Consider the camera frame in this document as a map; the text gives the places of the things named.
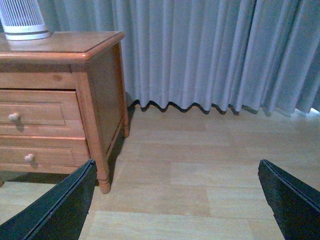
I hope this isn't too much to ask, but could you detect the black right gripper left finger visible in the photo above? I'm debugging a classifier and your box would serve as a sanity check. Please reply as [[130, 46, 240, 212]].
[[0, 159, 97, 240]]

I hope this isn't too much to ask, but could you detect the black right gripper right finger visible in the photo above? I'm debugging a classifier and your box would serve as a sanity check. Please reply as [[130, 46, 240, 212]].
[[258, 159, 320, 240]]

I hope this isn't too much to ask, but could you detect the lower drawer wooden knob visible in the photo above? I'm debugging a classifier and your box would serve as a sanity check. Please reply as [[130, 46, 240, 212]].
[[24, 153, 35, 163]]

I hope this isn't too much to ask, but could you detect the drawer wooden knob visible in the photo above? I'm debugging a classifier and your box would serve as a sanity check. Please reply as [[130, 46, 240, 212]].
[[24, 153, 35, 163], [8, 112, 21, 123]]

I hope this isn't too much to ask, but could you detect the upper drawer wooden knob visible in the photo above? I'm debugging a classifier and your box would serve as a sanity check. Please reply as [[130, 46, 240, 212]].
[[8, 112, 21, 123]]

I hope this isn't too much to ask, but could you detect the wooden nightstand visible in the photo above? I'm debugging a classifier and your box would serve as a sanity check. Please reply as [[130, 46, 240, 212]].
[[0, 31, 129, 194]]

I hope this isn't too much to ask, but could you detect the grey pleated curtain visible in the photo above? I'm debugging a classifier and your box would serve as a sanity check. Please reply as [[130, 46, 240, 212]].
[[39, 0, 320, 114]]

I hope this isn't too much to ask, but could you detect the white cylindrical air purifier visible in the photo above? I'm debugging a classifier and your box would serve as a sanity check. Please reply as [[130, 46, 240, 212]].
[[0, 0, 51, 41]]

